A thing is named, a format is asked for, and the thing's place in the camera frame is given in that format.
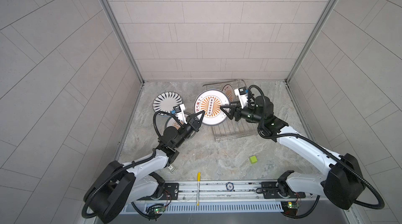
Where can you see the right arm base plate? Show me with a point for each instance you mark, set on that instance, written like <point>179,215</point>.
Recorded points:
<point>271,190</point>

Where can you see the metal wire dish rack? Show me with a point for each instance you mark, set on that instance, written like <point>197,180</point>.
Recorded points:
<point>231,129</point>

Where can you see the aluminium mounting rail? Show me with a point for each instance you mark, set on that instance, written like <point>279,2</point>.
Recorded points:
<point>216,190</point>

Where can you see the black silver remote tool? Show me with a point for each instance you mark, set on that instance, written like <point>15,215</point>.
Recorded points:
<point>171,168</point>

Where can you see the right circuit board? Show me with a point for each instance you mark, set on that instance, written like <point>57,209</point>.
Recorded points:
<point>290,208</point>

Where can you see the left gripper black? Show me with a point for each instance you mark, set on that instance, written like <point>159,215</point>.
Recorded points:
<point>190,124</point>

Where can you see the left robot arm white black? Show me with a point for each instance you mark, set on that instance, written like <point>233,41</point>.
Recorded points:
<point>122,183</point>

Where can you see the black striped white plate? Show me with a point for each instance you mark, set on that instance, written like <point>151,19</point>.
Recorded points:
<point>165,102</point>

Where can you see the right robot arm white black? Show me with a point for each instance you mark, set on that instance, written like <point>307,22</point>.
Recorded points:
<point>339,179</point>

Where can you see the left circuit board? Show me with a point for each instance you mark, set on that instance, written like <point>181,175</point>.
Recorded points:
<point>155,211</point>

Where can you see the yellow white pen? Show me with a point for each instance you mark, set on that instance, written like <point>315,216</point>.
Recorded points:
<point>198,189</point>

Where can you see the round blue white token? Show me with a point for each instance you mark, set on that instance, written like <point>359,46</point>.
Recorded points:
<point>229,186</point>

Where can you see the orange sunburst plate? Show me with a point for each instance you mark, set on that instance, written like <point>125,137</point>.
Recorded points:
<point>172,122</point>
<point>210,102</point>

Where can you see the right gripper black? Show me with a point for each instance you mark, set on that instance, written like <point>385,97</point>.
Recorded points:
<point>236,111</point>

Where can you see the green cube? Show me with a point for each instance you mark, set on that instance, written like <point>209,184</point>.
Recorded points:
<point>253,159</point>

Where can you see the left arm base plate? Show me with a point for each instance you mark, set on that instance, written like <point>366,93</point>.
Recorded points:
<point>166,191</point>

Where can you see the circuit board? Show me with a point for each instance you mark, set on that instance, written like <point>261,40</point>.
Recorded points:
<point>290,208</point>
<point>155,211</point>

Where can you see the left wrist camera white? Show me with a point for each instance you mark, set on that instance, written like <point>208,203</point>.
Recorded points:
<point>178,111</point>

